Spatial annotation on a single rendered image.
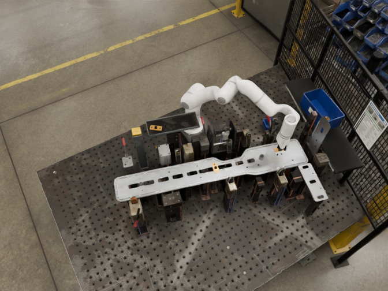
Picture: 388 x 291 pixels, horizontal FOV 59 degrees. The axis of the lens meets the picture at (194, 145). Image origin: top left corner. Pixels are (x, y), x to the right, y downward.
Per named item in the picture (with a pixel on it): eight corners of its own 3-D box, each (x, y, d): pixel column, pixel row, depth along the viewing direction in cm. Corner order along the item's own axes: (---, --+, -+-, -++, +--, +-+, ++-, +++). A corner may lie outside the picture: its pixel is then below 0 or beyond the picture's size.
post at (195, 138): (192, 170, 274) (192, 141, 241) (190, 165, 277) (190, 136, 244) (198, 168, 275) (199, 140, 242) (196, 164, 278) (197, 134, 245)
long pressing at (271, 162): (116, 206, 225) (116, 205, 224) (112, 177, 237) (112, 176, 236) (309, 163, 245) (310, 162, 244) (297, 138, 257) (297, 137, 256)
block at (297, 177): (284, 201, 260) (293, 184, 237) (278, 189, 266) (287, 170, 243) (295, 198, 261) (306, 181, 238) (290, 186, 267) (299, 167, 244)
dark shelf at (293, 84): (334, 174, 239) (335, 172, 236) (283, 84, 288) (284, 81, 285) (362, 168, 242) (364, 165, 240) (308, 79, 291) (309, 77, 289)
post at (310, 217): (306, 222, 251) (319, 205, 227) (300, 208, 257) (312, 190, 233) (314, 220, 252) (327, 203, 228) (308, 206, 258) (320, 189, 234)
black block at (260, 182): (251, 206, 257) (257, 189, 233) (246, 194, 263) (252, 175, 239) (261, 204, 258) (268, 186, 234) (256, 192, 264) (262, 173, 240)
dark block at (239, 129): (230, 163, 278) (236, 132, 244) (228, 156, 282) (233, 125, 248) (236, 161, 279) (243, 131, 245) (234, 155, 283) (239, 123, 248)
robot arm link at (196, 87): (182, 112, 272) (181, 93, 252) (194, 97, 281) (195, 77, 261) (194, 119, 269) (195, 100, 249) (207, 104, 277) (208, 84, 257)
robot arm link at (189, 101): (196, 99, 268) (183, 112, 261) (187, 87, 263) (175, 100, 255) (242, 92, 229) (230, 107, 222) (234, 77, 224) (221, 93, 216)
